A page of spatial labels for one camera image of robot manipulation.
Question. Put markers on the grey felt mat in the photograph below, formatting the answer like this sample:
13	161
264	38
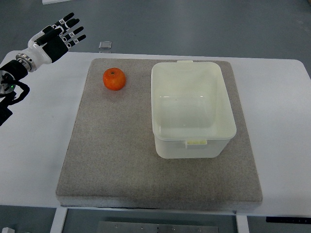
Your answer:
111	159

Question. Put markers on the white table leg left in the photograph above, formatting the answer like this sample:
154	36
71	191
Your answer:
59	220

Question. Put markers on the orange fruit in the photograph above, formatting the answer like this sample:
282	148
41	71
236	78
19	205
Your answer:
114	79

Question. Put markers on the white object top edge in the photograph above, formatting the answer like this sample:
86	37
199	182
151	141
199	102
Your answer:
45	2

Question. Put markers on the white plastic box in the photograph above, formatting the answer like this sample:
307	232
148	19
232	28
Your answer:
191	111

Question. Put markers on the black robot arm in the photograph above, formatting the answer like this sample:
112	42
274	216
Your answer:
12	90

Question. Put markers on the small clear plastic piece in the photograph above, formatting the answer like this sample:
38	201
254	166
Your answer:
105	45

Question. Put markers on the white table leg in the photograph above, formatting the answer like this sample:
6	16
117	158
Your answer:
59	220
242	224

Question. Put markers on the white table leg right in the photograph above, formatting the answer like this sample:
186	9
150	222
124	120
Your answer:
242	224

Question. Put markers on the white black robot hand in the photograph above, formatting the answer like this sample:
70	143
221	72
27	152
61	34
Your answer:
55	40

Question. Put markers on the small white block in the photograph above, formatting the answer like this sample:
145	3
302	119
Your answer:
7	230

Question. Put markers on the black bar bottom right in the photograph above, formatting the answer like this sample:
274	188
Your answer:
291	220

